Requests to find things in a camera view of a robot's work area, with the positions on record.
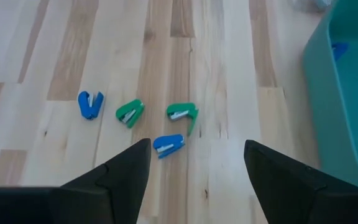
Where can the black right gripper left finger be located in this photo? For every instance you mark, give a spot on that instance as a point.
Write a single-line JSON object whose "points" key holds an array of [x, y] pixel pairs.
{"points": [[73, 205]]}

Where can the light teal plastic bin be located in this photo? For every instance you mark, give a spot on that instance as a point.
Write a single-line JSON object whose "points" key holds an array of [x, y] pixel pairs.
{"points": [[328, 124]]}

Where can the small green stapler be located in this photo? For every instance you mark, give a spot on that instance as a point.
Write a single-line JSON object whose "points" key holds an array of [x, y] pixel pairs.
{"points": [[130, 112], [182, 109]]}

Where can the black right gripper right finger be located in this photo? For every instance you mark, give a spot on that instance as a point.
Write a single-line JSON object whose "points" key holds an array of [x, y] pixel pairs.
{"points": [[306, 202]]}

